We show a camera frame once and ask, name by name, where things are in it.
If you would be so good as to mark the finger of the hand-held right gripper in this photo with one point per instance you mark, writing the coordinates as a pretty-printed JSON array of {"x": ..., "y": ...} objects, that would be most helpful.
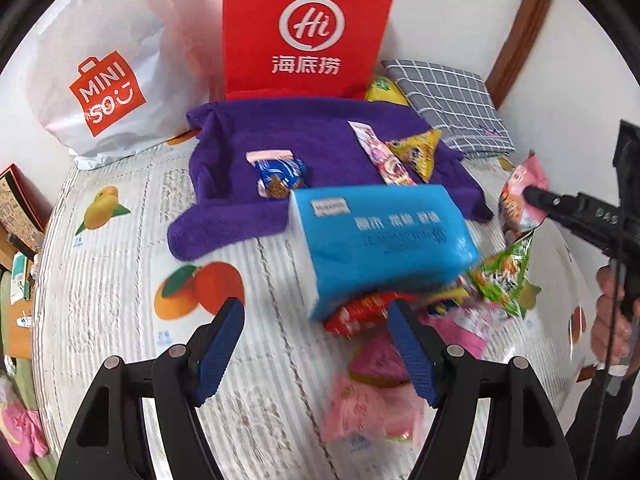
[{"x": 550, "y": 205}]

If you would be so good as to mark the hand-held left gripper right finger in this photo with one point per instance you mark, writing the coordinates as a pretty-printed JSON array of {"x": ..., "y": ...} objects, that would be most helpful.
[{"x": 412, "y": 350}]

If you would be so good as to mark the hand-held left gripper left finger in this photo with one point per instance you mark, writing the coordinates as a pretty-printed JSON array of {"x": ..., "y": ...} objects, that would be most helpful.
[{"x": 220, "y": 350}]

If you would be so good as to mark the large magenta snack bag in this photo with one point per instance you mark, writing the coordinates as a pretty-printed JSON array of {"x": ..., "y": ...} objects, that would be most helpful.
[{"x": 375, "y": 365}]

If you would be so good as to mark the red snack packet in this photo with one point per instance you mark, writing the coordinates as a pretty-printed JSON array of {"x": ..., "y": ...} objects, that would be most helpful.
[{"x": 355, "y": 317}]

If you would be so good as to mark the light pink peach packet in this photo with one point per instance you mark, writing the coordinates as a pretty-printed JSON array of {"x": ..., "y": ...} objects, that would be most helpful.
[{"x": 365, "y": 415}]

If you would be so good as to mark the blue tissue pack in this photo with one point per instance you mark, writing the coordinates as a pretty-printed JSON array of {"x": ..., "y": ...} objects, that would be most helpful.
[{"x": 380, "y": 245}]

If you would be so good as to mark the yellow triangular snack packet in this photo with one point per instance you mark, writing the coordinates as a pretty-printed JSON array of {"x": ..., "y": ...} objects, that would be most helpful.
[{"x": 417, "y": 152}]

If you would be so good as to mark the pink striped candy packet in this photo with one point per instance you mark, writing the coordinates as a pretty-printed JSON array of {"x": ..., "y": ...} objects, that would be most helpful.
[{"x": 380, "y": 155}]

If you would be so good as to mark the blue cookie packet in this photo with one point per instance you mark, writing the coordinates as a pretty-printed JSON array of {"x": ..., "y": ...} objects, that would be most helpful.
[{"x": 277, "y": 175}]

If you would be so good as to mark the person's right forearm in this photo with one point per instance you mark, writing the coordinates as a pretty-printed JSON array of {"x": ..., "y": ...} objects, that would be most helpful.
[{"x": 615, "y": 425}]

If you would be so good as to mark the person's right hand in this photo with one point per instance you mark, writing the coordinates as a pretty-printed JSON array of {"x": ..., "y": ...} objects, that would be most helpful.
[{"x": 607, "y": 320}]

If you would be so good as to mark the fruit print table cover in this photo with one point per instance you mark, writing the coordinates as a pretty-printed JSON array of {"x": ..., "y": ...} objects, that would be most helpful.
[{"x": 125, "y": 285}]

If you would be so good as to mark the grey checked folded cloth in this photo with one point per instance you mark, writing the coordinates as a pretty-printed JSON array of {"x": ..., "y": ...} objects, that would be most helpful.
[{"x": 445, "y": 105}]

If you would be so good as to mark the yellow green snack packet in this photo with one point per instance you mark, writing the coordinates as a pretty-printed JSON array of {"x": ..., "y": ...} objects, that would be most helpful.
[{"x": 385, "y": 92}]

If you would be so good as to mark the green blanket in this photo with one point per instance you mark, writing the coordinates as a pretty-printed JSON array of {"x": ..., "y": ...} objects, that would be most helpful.
[{"x": 22, "y": 390}]

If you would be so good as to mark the wooden nightstand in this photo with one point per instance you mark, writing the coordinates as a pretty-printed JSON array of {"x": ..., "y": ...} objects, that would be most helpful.
[{"x": 15, "y": 335}]

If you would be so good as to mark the purple towel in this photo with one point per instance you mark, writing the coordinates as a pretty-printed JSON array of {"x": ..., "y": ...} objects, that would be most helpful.
[{"x": 330, "y": 160}]

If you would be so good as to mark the pink star cloth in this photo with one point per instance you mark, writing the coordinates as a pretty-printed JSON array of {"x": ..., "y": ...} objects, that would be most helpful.
[{"x": 25, "y": 425}]

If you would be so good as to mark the teal white box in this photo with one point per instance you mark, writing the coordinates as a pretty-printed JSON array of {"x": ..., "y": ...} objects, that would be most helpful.
[{"x": 20, "y": 277}]

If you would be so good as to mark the brown patterned book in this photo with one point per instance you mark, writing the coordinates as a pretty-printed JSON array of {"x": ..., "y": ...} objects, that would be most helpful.
[{"x": 17, "y": 200}]

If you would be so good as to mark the red paper bag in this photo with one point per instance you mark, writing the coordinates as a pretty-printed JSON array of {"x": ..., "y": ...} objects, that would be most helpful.
[{"x": 310, "y": 35}]

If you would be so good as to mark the white plastic shopping bag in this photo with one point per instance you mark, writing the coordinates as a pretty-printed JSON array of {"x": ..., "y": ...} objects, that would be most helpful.
[{"x": 100, "y": 50}]

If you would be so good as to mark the brown wooden door frame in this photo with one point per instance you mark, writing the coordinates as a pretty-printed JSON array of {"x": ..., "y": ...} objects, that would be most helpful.
[{"x": 525, "y": 30}]

